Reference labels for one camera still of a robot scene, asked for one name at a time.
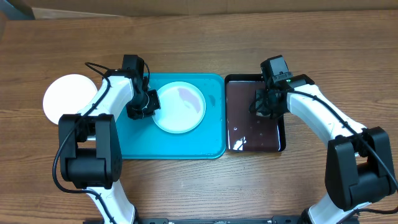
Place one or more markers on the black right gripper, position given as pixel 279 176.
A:
pixel 262 107

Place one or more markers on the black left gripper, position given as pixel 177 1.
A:
pixel 133 113

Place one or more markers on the green sponge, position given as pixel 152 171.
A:
pixel 262 111

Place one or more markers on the light blue plate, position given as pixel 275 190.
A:
pixel 182 107

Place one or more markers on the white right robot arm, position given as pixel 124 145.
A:
pixel 359 165

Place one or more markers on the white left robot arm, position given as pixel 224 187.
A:
pixel 89 158

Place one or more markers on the teal plastic tray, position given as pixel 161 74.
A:
pixel 143 139

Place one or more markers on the black water tray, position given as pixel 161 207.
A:
pixel 245 131

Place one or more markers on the brown cardboard backboard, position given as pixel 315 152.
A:
pixel 202 7

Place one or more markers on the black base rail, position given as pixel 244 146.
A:
pixel 278 219

